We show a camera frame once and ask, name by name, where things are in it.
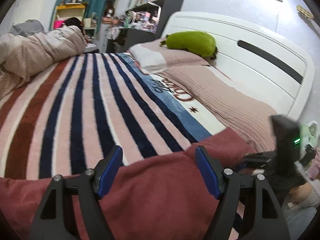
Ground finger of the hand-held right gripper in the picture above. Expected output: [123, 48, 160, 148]
[237, 151, 277, 175]

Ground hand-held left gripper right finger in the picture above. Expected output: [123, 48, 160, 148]
[195, 145, 291, 240]

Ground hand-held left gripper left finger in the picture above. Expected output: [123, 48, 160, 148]
[29, 145, 123, 240]

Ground dark red pants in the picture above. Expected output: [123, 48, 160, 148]
[0, 126, 258, 240]

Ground person's right hand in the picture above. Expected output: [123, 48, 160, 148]
[287, 182, 310, 204]

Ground pale green cloth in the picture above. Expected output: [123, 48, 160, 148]
[300, 121, 320, 150]

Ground beige ribbed pillow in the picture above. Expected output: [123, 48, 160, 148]
[160, 65, 278, 153]

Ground striped printed blanket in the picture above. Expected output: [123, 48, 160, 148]
[0, 52, 240, 180]

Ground person's leg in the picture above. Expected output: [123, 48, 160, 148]
[284, 202, 318, 240]

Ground white bed headboard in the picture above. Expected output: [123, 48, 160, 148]
[160, 11, 315, 130]

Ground beige and white pillow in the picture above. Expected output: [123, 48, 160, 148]
[129, 39, 210, 75]

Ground green plush toy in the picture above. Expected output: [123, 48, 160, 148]
[160, 31, 218, 60]

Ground dark desk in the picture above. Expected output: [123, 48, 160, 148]
[106, 26, 160, 53]

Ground beige and grey quilt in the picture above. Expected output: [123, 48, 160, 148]
[0, 19, 87, 100]

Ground white storage rack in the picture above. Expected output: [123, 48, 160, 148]
[84, 17, 98, 39]

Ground yellow shelf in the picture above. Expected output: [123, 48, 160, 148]
[53, 3, 88, 30]

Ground dark shelf unit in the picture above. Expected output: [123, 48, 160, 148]
[120, 0, 192, 34]

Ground white door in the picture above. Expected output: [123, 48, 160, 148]
[10, 0, 50, 28]

